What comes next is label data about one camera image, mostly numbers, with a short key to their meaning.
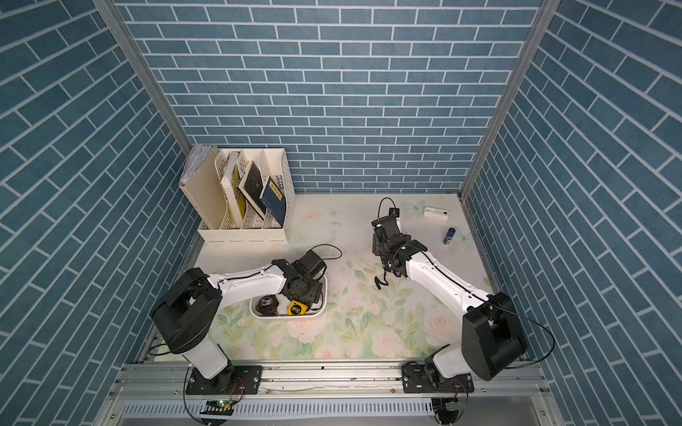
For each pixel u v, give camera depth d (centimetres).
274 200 105
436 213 112
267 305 84
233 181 91
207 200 93
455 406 70
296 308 85
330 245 77
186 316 46
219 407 72
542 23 72
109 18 71
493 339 42
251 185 100
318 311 86
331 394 73
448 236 99
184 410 69
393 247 65
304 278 68
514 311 44
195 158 91
